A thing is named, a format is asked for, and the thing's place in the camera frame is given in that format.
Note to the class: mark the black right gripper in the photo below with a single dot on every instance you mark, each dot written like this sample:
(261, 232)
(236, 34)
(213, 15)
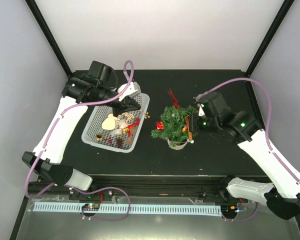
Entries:
(195, 126)

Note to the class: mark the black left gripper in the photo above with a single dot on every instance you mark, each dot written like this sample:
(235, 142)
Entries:
(125, 104)

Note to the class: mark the wooden snowflake ornament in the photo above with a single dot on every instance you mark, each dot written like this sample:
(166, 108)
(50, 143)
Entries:
(146, 115)

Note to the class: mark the brown ribbon bow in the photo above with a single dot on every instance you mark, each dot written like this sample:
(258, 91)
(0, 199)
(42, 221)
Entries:
(186, 128)

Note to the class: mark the small green christmas tree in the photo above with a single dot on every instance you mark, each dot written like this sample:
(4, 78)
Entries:
(173, 121)

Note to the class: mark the red gift box ornament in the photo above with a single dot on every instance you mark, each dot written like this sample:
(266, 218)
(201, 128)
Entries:
(159, 125)

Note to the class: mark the white perforated plastic basket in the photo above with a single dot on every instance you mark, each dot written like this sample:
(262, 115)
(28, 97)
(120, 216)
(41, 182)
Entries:
(100, 113)

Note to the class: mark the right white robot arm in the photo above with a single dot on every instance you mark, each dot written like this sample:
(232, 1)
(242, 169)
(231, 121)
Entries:
(282, 194)

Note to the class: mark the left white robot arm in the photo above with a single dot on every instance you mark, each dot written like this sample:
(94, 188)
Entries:
(97, 86)

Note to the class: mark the gold merry christmas sign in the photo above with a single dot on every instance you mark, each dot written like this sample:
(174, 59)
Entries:
(127, 117)

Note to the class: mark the white tree pot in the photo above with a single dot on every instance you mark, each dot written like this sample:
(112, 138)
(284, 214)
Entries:
(176, 145)

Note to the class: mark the burlap bow ornament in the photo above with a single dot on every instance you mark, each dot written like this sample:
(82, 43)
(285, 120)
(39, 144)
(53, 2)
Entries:
(131, 134)

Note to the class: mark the white mesh bow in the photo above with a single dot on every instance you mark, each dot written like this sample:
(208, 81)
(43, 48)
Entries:
(119, 128)

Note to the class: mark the cream heart ornament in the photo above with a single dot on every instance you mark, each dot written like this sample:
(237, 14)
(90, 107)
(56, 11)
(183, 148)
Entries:
(109, 124)

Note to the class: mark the brown pine cone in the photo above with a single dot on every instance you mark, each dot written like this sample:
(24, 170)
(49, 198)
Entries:
(119, 143)

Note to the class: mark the red berry sprig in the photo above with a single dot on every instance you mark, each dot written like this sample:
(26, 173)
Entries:
(108, 140)

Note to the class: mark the gold bell ornament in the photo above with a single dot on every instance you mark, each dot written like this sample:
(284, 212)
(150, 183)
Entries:
(99, 137)

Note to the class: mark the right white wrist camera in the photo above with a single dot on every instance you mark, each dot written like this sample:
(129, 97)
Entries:
(199, 105)

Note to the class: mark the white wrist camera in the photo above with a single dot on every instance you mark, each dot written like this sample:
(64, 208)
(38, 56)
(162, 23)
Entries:
(199, 105)
(132, 91)

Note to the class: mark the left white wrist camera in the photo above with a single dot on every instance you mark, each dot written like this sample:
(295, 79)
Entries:
(132, 91)

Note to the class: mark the white slotted cable duct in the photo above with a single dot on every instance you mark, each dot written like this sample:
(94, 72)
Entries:
(137, 209)

